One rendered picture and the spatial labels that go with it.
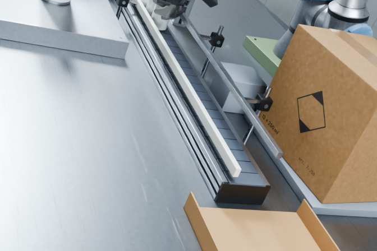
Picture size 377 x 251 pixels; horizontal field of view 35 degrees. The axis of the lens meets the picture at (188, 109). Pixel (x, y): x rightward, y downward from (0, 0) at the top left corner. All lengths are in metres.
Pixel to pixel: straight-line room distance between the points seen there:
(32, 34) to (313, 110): 0.69
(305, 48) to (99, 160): 0.52
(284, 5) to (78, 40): 3.73
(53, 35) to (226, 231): 0.68
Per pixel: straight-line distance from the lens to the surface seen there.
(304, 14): 1.84
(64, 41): 1.52
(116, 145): 1.22
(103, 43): 1.54
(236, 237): 1.11
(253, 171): 1.22
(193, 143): 1.27
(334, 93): 1.27
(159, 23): 1.68
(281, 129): 1.39
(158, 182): 1.16
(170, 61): 1.47
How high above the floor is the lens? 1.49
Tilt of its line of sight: 27 degrees down
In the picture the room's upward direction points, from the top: 22 degrees clockwise
